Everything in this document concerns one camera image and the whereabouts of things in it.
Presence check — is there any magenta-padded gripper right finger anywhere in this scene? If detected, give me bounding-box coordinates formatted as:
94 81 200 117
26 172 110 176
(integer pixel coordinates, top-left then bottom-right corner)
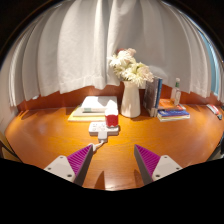
133 143 184 186

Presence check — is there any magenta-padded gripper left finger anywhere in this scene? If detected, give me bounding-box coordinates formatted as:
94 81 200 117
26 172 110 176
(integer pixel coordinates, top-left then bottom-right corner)
43 143 95 187

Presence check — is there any red and white charger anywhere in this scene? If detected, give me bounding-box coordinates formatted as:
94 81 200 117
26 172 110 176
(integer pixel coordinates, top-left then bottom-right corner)
104 107 120 128

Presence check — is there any yellow flat book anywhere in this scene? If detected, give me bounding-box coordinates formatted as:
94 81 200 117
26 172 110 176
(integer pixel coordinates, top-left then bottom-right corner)
67 111 106 123

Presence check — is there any blue flat book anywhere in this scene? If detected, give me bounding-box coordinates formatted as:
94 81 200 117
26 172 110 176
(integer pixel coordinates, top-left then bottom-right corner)
156 109 191 118

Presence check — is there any grey flat book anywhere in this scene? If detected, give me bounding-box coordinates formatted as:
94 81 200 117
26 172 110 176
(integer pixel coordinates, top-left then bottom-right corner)
72 105 107 118

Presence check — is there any orange flat book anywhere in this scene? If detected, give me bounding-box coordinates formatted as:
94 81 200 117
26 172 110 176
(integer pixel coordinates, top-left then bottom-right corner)
157 98 187 111

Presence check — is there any dark upright book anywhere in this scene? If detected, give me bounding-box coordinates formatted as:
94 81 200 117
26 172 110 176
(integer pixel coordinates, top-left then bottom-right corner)
143 77 159 118

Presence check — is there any clear plastic bottle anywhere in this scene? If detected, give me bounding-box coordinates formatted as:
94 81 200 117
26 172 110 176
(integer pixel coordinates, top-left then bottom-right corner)
170 77 182 106

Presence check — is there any small red and white box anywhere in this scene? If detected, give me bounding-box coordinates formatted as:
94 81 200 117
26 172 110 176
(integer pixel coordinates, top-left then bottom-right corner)
205 103 221 116

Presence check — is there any blue upright book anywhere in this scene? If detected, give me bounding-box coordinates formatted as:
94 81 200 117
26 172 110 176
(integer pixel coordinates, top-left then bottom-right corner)
153 78 164 118

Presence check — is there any white flat book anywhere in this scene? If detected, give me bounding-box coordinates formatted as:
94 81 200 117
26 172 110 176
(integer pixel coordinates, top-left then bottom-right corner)
80 95 119 113

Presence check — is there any white flower bouquet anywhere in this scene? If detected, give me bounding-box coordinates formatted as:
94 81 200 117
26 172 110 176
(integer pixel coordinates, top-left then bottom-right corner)
108 47 155 88

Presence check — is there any blue curtain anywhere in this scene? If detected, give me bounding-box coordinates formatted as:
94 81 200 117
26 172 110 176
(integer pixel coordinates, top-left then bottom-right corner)
199 33 221 98

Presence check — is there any white curtain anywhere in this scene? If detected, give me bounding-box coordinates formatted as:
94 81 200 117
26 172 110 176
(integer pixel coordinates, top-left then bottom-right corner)
0 0 224 108

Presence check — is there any white power cable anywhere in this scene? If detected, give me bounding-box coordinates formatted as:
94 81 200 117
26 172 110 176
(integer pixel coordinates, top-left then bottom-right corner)
87 130 109 153

